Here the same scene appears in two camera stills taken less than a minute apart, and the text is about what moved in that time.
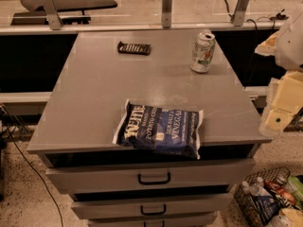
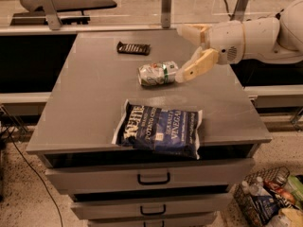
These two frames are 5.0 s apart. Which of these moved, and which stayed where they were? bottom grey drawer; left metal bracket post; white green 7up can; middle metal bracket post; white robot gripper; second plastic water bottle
Moved: white robot gripper; white green 7up can
Stayed: bottom grey drawer; middle metal bracket post; second plastic water bottle; left metal bracket post
